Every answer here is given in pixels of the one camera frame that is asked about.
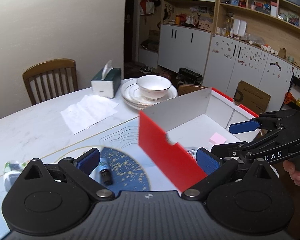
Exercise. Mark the wooden dining chair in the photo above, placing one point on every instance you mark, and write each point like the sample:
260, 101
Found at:
50, 79

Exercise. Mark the red cardboard box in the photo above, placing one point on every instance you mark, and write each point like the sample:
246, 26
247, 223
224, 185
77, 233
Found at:
168, 128

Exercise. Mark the white paper napkin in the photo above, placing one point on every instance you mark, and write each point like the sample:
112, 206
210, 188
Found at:
89, 111

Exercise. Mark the white stacked plates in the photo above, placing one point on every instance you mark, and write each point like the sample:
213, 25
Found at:
131, 95

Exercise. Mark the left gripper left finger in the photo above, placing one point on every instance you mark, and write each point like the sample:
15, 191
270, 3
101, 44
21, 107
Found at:
77, 172

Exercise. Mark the dark blue-capped small bottle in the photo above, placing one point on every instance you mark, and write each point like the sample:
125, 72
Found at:
105, 172

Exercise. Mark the person's hand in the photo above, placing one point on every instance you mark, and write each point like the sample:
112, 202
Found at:
291, 169

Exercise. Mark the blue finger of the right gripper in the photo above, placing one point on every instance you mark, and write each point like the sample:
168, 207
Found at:
236, 149
243, 127

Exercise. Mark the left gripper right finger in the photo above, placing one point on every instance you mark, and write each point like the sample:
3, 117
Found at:
218, 171

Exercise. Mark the green white tissue box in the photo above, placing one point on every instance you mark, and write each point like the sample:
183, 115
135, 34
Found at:
107, 81

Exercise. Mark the blue orange patterned tissue pack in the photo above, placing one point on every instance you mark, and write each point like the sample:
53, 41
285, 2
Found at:
12, 170

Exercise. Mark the white porcelain bowl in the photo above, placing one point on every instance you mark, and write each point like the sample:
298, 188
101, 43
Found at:
153, 87

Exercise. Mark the white wall cabinets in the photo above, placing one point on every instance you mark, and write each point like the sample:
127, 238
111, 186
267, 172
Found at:
229, 41

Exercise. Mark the brown cardboard box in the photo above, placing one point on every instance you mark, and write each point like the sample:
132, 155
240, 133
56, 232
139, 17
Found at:
251, 97

